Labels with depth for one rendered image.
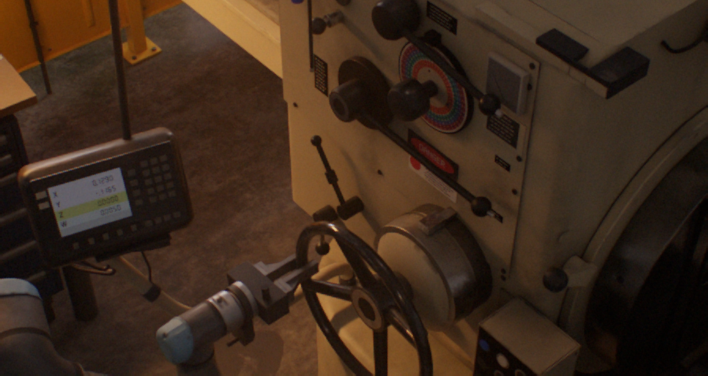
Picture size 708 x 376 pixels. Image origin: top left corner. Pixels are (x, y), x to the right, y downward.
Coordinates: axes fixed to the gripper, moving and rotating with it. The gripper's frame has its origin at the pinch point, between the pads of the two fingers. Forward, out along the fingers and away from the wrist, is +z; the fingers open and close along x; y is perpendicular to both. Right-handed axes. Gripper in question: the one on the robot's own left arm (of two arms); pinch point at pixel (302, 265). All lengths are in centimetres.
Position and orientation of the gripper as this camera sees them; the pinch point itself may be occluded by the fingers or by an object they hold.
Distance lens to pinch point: 211.1
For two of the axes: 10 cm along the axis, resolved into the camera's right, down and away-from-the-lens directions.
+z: 7.7, -4.4, 4.7
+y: -0.7, -7.8, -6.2
